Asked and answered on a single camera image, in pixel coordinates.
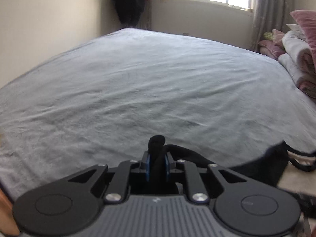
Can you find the beige bear shirt black sleeves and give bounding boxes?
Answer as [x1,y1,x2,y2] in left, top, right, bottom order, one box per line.
[147,134,316,219]

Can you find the light grey bed sheet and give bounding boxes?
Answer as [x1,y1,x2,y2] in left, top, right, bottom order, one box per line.
[1,28,315,199]

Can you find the small pink green pillow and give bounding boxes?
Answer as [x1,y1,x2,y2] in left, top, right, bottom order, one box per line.
[258,29,286,60]

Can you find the mauve pink pillow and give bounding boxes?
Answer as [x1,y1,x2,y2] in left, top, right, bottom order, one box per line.
[290,10,316,65]

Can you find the folded white pink quilt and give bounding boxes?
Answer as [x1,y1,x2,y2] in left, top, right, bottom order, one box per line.
[278,24,315,99]

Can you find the grey curtain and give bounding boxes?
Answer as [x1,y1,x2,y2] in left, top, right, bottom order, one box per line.
[251,0,293,52]

